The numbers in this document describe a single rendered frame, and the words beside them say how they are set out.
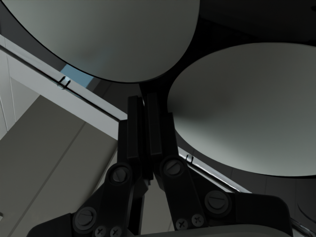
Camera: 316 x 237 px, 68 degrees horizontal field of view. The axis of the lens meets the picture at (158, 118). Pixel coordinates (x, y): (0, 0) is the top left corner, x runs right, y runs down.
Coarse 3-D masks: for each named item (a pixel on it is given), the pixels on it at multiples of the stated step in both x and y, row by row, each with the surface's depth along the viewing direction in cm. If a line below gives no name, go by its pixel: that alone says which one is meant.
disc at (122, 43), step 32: (32, 0) 11; (64, 0) 10; (96, 0) 10; (128, 0) 9; (160, 0) 9; (192, 0) 8; (32, 32) 13; (64, 32) 12; (96, 32) 11; (128, 32) 10; (160, 32) 10; (192, 32) 9; (96, 64) 13; (128, 64) 12; (160, 64) 11
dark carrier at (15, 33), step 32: (0, 0) 12; (224, 0) 8; (256, 0) 7; (288, 0) 7; (0, 32) 14; (224, 32) 9; (256, 32) 8; (288, 32) 8; (64, 64) 14; (128, 96) 14; (160, 96) 13; (256, 192) 18; (288, 192) 16
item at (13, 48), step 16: (0, 48) 14; (16, 48) 14; (32, 64) 15; (64, 80) 15; (80, 96) 16; (96, 96) 16; (112, 112) 16; (192, 160) 17; (208, 176) 18; (224, 176) 18
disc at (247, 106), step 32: (192, 64) 10; (224, 64) 10; (256, 64) 9; (288, 64) 9; (192, 96) 12; (224, 96) 11; (256, 96) 10; (288, 96) 10; (192, 128) 14; (224, 128) 13; (256, 128) 12; (288, 128) 11; (224, 160) 16; (256, 160) 14; (288, 160) 13
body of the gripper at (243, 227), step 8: (240, 224) 8; (248, 224) 8; (160, 232) 8; (168, 232) 8; (176, 232) 8; (184, 232) 8; (192, 232) 8; (200, 232) 8; (208, 232) 8; (216, 232) 8; (224, 232) 8; (232, 232) 7; (240, 232) 7; (248, 232) 7; (256, 232) 7; (264, 232) 7; (272, 232) 7; (280, 232) 8
